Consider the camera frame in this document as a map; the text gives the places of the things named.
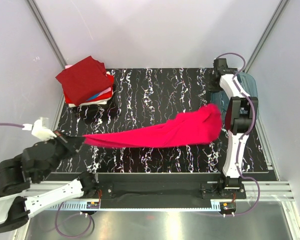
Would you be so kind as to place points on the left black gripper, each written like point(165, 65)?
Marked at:
point(72, 143)

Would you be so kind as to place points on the bright pink t shirt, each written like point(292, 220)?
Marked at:
point(199, 127)

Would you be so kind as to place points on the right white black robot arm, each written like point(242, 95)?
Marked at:
point(239, 120)

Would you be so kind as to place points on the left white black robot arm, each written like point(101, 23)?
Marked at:
point(33, 166)

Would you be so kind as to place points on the stack of folded t shirts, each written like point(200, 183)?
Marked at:
point(100, 98)

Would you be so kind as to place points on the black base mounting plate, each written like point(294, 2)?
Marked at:
point(151, 191)

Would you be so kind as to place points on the folded dark red t shirt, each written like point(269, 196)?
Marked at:
point(84, 80)

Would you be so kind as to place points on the black marble pattern mat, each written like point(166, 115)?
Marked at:
point(144, 97)

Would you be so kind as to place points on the teal translucent plastic bin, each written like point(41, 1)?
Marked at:
point(250, 85)

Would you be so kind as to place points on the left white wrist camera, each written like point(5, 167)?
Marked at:
point(40, 130)

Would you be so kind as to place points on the left aluminium corner post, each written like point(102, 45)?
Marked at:
point(46, 31)

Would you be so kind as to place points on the aluminium corner post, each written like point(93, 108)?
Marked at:
point(266, 33)
point(46, 31)

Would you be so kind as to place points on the aluminium frame rail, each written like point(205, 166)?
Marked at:
point(265, 192)

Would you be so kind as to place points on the right aluminium corner post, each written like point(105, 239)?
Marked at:
point(266, 33)

